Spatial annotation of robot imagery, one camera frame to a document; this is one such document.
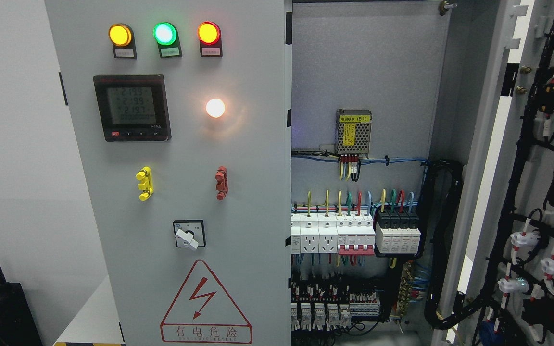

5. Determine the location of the black surge protector module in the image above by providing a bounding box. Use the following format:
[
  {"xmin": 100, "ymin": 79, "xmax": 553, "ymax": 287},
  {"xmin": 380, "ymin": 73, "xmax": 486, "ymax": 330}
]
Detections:
[{"xmin": 374, "ymin": 210, "xmax": 422, "ymax": 258}]

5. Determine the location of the relay and terminal row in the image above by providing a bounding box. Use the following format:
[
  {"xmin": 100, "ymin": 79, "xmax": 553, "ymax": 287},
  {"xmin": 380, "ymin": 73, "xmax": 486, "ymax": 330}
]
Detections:
[{"xmin": 289, "ymin": 276, "xmax": 382, "ymax": 332}]

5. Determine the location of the yellow terminal post block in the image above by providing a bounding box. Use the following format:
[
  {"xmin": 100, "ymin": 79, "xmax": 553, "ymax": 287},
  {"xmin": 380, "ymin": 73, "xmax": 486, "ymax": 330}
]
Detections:
[{"xmin": 136, "ymin": 166, "xmax": 154, "ymax": 201}]

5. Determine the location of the green indicator light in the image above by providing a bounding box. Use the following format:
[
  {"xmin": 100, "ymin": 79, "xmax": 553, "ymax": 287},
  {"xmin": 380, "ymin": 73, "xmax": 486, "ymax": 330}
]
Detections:
[{"xmin": 152, "ymin": 22, "xmax": 177, "ymax": 46}]

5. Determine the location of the grey cabinet door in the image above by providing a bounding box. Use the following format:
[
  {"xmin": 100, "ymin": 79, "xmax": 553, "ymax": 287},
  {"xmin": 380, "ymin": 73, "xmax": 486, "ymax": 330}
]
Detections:
[
  {"xmin": 46, "ymin": 0, "xmax": 290, "ymax": 346},
  {"xmin": 449, "ymin": 0, "xmax": 554, "ymax": 346}
]

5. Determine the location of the white rotary selector switch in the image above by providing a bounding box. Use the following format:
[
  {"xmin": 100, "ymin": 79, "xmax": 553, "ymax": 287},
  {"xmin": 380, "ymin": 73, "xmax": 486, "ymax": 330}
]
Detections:
[{"xmin": 173, "ymin": 220, "xmax": 206, "ymax": 250}]

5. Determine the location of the red terminal post block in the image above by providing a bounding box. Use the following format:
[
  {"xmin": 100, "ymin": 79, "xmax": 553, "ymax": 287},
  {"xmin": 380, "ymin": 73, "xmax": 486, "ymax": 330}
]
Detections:
[{"xmin": 215, "ymin": 166, "xmax": 229, "ymax": 201}]

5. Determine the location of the black digital power meter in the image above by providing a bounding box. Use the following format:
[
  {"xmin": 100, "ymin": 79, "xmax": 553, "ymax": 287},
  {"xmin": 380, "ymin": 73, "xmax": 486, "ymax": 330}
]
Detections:
[{"xmin": 93, "ymin": 74, "xmax": 171, "ymax": 142}]

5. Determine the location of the red triangle warning sticker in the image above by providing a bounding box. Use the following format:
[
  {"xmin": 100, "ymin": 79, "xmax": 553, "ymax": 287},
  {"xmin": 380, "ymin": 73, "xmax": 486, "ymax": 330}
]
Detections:
[{"xmin": 161, "ymin": 259, "xmax": 253, "ymax": 344}]

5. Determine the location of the white glowing indicator light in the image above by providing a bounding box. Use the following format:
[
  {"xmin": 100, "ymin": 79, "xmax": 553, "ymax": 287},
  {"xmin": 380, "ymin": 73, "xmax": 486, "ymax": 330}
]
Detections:
[{"xmin": 206, "ymin": 98, "xmax": 225, "ymax": 118}]

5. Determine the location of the metal mesh power supply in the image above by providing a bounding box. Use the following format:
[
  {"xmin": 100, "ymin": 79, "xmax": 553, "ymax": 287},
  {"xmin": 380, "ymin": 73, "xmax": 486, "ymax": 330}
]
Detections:
[{"xmin": 335, "ymin": 108, "xmax": 372, "ymax": 155}]

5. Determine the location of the black wrapped cable harness right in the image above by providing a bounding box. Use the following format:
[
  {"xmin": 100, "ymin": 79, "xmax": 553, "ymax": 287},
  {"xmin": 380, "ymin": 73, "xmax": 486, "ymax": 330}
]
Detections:
[{"xmin": 419, "ymin": 159, "xmax": 465, "ymax": 331}]

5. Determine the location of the white socket and breaker row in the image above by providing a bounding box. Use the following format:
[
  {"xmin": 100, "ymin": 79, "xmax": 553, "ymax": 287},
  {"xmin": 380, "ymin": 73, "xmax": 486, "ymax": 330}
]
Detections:
[{"xmin": 290, "ymin": 212, "xmax": 376, "ymax": 256}]

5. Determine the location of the black box on left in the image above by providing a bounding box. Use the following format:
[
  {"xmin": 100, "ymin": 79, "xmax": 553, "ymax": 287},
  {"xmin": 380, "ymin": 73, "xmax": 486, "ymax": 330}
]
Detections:
[{"xmin": 0, "ymin": 266, "xmax": 42, "ymax": 346}]

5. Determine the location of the red indicator light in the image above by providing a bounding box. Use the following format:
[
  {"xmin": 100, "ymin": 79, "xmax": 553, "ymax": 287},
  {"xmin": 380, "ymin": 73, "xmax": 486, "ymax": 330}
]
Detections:
[{"xmin": 197, "ymin": 21, "xmax": 221, "ymax": 45}]

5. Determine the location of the yellow indicator light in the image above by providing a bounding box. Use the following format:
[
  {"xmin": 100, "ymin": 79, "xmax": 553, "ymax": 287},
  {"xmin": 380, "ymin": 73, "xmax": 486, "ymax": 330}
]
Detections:
[{"xmin": 108, "ymin": 23, "xmax": 133, "ymax": 47}]

